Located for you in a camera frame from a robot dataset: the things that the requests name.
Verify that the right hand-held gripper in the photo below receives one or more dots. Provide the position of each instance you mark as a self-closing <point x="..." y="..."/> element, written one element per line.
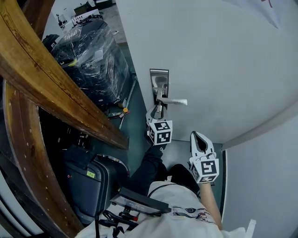
<point x="207" y="169"/>

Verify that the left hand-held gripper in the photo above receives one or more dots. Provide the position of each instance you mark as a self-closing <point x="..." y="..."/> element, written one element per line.
<point x="161" y="133"/>

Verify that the person's left forearm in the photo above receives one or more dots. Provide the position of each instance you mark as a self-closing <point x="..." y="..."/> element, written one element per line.
<point x="151" y="167"/>

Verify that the person's right forearm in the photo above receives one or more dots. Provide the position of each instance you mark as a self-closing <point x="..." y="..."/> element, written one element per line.
<point x="210" y="204"/>

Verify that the white door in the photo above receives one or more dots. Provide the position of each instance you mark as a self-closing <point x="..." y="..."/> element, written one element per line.
<point x="221" y="69"/>

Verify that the grey long pole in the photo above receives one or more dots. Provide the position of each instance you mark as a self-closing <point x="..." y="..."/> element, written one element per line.
<point x="129" y="100"/>

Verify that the orange-tipped tool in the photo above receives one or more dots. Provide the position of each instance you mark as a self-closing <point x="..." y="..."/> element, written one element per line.
<point x="121" y="113"/>

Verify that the black flat chest device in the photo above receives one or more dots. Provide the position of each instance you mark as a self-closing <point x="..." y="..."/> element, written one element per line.
<point x="139" y="201"/>

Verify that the person's cream printed shirt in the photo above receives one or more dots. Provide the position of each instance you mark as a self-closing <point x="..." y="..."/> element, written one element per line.
<point x="174" y="225"/>

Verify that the black plastic-wrapped crate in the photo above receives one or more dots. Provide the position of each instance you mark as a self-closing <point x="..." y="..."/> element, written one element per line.
<point x="93" y="60"/>

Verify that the black hard case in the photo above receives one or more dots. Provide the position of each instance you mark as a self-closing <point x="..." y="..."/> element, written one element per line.
<point x="88" y="186"/>

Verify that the red-tipped black connector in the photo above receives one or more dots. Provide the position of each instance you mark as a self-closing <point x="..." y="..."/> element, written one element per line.
<point x="130" y="216"/>

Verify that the brown wooden stair beam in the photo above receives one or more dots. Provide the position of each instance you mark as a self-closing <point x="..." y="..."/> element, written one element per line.
<point x="46" y="74"/>

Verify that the white equipment unit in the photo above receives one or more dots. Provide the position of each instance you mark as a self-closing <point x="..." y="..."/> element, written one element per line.
<point x="79" y="18"/>

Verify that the white paper sign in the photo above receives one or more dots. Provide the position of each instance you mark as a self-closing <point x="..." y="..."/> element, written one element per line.
<point x="260" y="9"/>

